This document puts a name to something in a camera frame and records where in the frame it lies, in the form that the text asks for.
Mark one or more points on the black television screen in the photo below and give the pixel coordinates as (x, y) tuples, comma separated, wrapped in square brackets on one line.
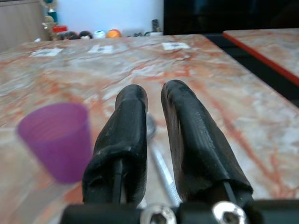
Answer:
[(229, 16)]

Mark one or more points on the black remote control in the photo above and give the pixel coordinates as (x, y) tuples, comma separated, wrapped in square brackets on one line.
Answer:
[(155, 25)]

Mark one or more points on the orange ball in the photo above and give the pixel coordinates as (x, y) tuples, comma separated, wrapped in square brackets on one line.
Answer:
[(113, 33)]

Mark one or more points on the beige wooden cabinet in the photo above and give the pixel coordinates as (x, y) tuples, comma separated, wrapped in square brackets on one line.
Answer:
[(21, 23)]

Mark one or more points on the marble table with red edge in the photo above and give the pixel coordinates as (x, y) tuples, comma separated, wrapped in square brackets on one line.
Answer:
[(268, 46)]

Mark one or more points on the white small jar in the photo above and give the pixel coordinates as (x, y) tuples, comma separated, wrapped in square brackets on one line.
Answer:
[(99, 34)]

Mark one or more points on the silver metal spoon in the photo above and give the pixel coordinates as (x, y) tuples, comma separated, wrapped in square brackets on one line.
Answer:
[(161, 163)]

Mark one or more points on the purple plastic cup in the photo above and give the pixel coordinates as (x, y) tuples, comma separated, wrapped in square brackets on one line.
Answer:
[(56, 142)]

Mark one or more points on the white paper marker tag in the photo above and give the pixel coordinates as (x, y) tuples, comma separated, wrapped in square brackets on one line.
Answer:
[(101, 49), (46, 52), (175, 45)]

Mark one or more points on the dark plush toy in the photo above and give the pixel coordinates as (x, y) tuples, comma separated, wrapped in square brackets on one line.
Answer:
[(84, 35)]

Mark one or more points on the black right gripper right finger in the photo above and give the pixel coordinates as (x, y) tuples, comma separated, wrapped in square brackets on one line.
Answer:
[(198, 144)]

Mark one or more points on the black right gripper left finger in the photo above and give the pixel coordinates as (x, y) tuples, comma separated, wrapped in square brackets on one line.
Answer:
[(126, 140)]

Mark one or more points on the red lidded container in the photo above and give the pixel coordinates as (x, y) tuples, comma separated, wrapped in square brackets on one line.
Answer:
[(60, 29)]

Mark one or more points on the gold and teal trophy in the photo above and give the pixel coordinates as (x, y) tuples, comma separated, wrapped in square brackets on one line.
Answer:
[(50, 14)]

